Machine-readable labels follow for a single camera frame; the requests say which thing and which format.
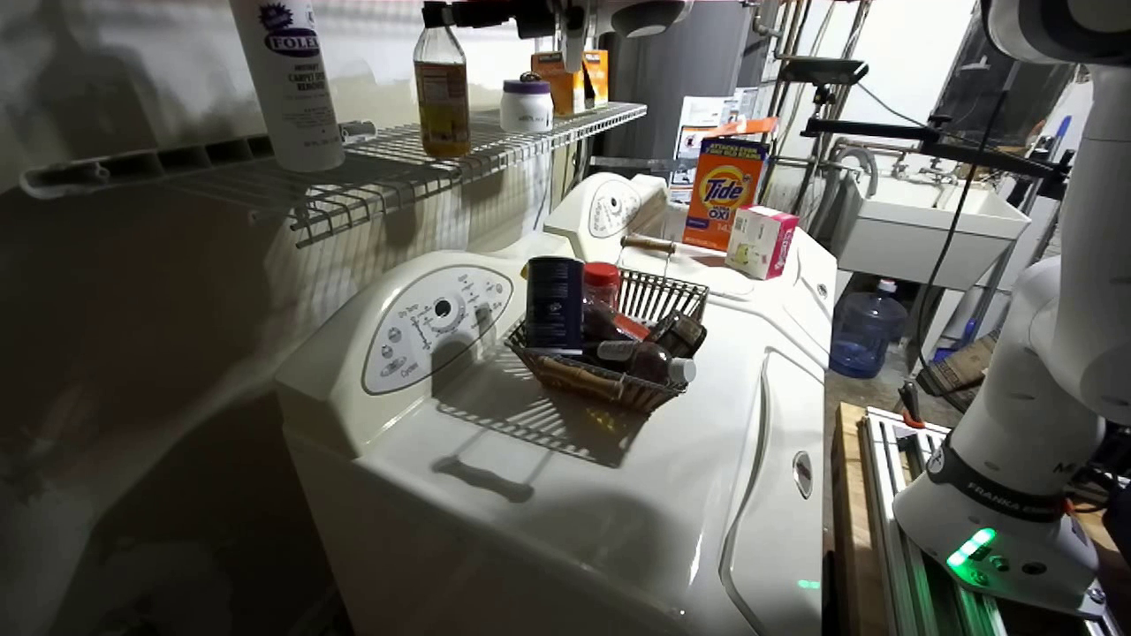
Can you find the white washing machine oval panel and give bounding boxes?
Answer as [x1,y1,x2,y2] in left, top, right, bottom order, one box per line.
[275,239,835,636]

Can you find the wooden board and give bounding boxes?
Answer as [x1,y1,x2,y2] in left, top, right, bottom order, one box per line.
[826,400,883,636]

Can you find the woven wicker basket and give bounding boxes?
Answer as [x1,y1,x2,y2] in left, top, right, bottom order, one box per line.
[506,265,714,418]

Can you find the black camera stand boom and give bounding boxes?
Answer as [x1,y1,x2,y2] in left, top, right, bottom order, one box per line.
[773,51,1077,203]

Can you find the dark brown packet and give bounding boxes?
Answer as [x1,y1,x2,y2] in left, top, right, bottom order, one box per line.
[580,303,712,380]

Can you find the white wire shelf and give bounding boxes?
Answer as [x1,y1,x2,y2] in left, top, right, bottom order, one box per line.
[13,98,652,249]

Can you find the blue water jug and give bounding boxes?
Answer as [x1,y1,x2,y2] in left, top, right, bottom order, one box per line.
[826,275,913,380]

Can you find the orange and white carton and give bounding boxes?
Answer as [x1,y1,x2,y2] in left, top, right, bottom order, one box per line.
[527,44,589,120]
[580,44,615,108]

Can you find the white utility sink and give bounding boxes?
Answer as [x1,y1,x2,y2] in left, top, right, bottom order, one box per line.
[835,171,1032,293]

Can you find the amber vinegar bottle black cap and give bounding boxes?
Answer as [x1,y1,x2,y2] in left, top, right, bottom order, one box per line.
[409,0,474,163]

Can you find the aluminium frame rail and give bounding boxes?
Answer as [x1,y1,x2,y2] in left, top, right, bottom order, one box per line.
[856,404,1017,636]

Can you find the red plastic bottle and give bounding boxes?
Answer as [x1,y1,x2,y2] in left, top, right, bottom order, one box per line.
[580,259,625,313]

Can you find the small brown stick tool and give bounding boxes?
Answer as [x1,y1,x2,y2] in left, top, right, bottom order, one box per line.
[619,229,684,259]

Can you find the orange Tide detergent box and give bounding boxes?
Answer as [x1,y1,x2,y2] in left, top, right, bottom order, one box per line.
[679,131,778,253]

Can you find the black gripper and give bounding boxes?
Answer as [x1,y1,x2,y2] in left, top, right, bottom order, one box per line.
[453,0,558,38]

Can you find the tall white plastic bottle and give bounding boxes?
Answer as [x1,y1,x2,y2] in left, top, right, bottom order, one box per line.
[225,0,349,176]

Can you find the white jar purple lid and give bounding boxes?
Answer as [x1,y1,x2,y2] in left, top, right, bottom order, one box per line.
[500,69,558,139]

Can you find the navy can white lid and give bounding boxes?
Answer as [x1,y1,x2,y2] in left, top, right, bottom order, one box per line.
[525,253,586,352]

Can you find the pink and white box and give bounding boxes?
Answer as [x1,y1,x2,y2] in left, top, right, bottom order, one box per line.
[726,202,803,282]

